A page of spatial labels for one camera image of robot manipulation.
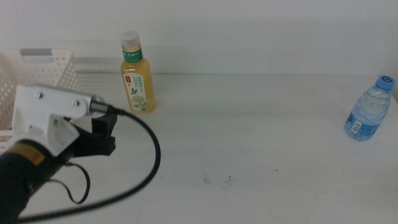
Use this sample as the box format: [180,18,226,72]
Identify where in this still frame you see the yellow tea bottle white cap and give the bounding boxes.
[119,30,156,114]

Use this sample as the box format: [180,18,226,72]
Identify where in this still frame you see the clear water bottle blue cap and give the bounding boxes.
[344,74,396,142]

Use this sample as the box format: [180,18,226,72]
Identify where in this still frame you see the white perforated plastic basket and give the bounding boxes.
[0,49,80,154]

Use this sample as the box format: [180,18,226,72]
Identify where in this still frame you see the left thin black cable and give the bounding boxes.
[46,162,91,205]

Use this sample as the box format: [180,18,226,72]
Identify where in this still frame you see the left braided black camera cable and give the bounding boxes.
[17,101,162,224]

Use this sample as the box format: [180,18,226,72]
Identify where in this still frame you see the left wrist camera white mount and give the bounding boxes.
[11,83,96,158]

